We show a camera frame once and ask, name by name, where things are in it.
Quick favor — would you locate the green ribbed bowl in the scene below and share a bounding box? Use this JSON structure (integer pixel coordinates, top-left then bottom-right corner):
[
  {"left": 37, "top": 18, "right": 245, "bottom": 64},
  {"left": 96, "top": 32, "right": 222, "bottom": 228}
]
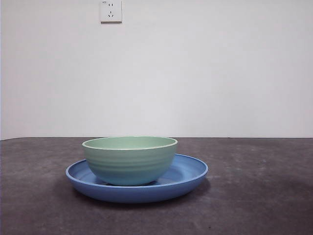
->
[{"left": 82, "top": 136, "right": 179, "bottom": 186}]

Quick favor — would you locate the white wall socket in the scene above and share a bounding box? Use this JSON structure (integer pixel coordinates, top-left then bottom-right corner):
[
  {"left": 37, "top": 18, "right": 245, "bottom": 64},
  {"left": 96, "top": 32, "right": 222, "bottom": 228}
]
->
[{"left": 99, "top": 0, "right": 123, "bottom": 24}]

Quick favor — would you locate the blue round plate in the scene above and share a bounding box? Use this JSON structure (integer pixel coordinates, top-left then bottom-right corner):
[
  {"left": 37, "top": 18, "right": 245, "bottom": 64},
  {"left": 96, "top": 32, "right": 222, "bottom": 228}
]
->
[{"left": 65, "top": 153, "right": 209, "bottom": 204}]

